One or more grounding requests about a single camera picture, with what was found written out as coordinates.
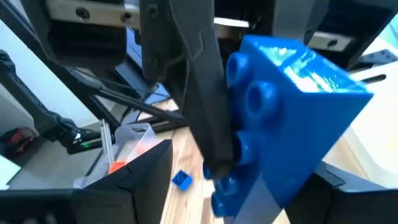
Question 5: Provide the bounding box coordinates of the black aluminium table frame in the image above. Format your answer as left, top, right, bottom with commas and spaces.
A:
62, 67, 189, 133

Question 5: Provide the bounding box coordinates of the clear plastic container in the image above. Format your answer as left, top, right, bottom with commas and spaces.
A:
73, 122, 156, 190

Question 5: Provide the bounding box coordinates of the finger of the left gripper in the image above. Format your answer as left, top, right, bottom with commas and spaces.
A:
139, 0, 236, 177
273, 0, 330, 44

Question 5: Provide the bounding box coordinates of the white plastic bin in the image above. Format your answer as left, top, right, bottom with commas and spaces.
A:
322, 63, 398, 189

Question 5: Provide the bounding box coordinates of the small blue toy brick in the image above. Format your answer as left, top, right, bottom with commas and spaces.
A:
171, 169, 193, 192

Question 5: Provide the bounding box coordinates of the red toy brick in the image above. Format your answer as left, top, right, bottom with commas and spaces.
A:
108, 160, 128, 175

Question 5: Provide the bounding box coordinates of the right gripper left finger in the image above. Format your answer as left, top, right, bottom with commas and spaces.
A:
0, 139, 174, 224

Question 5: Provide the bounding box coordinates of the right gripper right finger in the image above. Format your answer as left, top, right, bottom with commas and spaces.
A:
284, 161, 398, 224

